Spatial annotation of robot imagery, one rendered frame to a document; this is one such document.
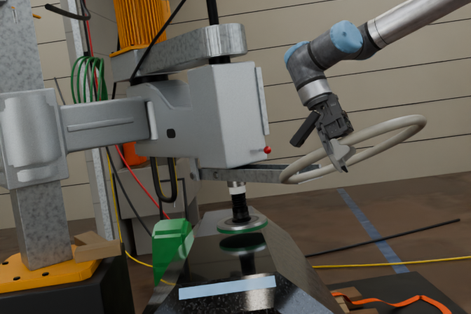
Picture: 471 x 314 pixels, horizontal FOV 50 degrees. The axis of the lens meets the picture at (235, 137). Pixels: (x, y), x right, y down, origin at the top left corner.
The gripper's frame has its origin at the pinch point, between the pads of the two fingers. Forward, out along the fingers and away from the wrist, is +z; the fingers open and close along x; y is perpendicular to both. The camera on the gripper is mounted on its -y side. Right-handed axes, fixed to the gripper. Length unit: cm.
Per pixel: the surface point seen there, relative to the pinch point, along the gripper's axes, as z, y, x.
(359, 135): -6.3, 8.5, 0.1
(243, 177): -17, -48, 43
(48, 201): -42, -134, 28
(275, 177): -10.4, -31.5, 34.1
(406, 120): -6.2, 20.3, 9.5
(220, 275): 15, -55, 14
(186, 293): 16, -64, 4
